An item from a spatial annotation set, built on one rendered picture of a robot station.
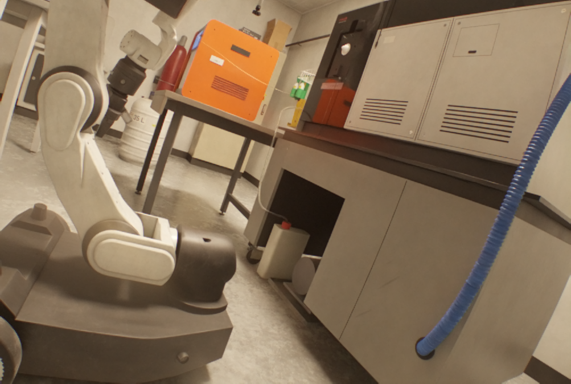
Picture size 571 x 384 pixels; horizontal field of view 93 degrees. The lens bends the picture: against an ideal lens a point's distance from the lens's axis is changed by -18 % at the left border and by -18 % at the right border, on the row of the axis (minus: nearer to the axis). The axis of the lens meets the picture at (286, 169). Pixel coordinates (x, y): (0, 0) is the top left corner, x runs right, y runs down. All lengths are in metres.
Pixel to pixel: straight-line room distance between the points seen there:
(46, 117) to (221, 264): 0.53
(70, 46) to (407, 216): 0.94
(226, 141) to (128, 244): 3.89
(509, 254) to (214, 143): 4.08
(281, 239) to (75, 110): 1.16
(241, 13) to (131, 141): 2.73
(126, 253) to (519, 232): 0.92
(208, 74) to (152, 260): 1.13
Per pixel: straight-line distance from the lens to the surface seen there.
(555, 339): 2.04
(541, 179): 0.97
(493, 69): 1.07
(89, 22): 0.79
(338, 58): 1.69
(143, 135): 3.23
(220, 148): 4.58
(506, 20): 1.14
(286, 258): 1.66
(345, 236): 1.12
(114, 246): 0.78
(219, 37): 1.74
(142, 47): 0.93
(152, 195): 1.71
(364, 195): 1.09
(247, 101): 1.77
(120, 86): 0.94
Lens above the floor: 0.64
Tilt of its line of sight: 3 degrees down
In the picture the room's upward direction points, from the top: 20 degrees clockwise
